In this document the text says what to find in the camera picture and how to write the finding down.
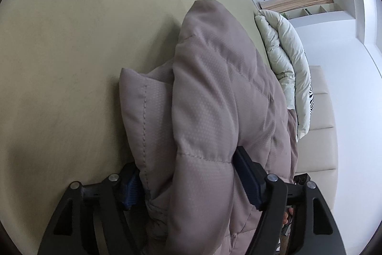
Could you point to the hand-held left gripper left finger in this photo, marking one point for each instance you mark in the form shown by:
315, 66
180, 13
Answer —
131, 192

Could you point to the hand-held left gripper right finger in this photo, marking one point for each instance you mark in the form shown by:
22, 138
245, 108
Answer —
249, 180

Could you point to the taupe puffer jacket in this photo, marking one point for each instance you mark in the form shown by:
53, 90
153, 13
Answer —
209, 93

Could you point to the person's right hand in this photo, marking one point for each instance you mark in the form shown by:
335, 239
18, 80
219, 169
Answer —
286, 216

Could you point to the beige padded headboard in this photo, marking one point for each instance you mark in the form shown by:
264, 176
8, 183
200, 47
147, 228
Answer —
319, 129

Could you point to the zebra striped pillow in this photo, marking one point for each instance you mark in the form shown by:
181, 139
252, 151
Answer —
312, 101

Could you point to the cream puffer jacket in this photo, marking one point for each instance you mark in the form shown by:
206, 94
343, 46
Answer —
286, 57

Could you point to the beige bed sheet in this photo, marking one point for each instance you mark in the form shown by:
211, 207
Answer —
89, 34

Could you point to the white cubby shelf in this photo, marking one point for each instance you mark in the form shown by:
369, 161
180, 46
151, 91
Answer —
310, 10

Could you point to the tan curtain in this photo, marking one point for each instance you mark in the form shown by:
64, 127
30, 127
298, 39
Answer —
298, 0

